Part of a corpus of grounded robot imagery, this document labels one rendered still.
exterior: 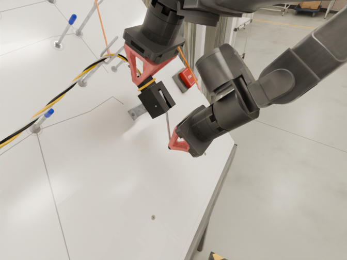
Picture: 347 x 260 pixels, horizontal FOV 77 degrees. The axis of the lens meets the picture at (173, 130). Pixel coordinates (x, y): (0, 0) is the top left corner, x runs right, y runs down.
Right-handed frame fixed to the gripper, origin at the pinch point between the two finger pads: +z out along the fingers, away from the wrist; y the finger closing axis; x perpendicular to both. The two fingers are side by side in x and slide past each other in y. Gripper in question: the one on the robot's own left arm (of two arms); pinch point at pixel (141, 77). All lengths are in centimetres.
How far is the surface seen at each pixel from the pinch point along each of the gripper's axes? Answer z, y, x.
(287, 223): 80, -75, 97
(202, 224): 21.7, 3.0, 30.0
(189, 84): 6.3, -18.2, 5.0
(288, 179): 80, -113, 92
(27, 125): -2.1, 22.5, -0.4
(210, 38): 21, -92, -14
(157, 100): 0.5, 2.0, 5.7
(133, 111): 8.1, 0.9, 1.5
